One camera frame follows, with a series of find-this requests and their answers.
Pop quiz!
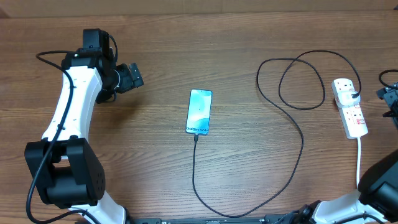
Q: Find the black USB charging cable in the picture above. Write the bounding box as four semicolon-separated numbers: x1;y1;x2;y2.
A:
192;49;363;218

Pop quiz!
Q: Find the Samsung Galaxy smartphone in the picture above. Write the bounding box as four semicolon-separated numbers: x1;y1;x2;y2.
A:
185;89;213;135

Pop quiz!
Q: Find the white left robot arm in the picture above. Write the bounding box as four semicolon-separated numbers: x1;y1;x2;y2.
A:
24;44;143;223

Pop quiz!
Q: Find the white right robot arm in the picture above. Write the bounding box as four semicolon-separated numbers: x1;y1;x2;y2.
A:
291;78;397;223

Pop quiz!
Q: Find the white charger plug adapter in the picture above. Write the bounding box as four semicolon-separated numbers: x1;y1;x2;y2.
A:
335;91;361;108

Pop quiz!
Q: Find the white power strip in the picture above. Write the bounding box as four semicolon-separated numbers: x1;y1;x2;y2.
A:
331;78;368;139

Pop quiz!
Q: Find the white power strip cord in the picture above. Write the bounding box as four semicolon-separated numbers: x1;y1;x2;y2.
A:
355;137;363;189

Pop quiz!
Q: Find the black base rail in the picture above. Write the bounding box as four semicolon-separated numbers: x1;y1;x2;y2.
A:
128;210;298;224

